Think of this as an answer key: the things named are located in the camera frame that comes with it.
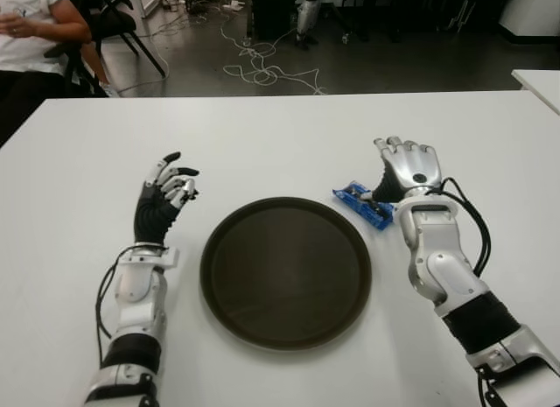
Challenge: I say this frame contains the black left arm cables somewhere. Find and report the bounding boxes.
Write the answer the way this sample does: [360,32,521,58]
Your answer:
[95,244,170,368]

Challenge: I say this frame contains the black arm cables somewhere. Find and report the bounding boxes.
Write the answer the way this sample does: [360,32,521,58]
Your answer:
[426,177,494,277]
[95,244,170,368]

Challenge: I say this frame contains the white cable on floor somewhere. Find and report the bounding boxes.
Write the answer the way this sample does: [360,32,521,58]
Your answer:
[220,17,327,95]

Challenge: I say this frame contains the seated person in white shirt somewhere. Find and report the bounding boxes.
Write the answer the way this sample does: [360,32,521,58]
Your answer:
[0,0,110,145]

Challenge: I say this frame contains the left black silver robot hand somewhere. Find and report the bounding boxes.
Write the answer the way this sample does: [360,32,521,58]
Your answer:
[133,151,201,249]

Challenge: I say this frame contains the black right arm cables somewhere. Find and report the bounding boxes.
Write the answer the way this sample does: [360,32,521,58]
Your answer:
[426,177,494,277]

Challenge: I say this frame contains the silver humanoid robot legs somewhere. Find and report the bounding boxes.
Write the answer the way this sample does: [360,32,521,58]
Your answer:
[295,0,327,52]

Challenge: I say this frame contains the blue Oreo cookie packet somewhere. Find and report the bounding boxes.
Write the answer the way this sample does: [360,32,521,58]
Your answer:
[331,179,395,231]

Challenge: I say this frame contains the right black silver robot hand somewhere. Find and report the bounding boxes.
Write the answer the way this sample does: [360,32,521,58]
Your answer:
[359,137,443,205]

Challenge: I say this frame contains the white curved panel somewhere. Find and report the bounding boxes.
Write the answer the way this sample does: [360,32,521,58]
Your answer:
[498,0,560,45]

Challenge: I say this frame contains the round dark brown tray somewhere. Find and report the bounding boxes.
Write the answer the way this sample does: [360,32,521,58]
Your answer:
[199,196,373,352]

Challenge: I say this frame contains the white side table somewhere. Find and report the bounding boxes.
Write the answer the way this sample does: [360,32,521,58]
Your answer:
[511,68,560,115]

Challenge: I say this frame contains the tall black cabinet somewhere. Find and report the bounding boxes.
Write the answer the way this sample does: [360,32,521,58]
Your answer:
[248,0,301,40]

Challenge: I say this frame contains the black chair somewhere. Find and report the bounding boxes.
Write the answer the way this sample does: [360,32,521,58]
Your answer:
[65,0,167,97]

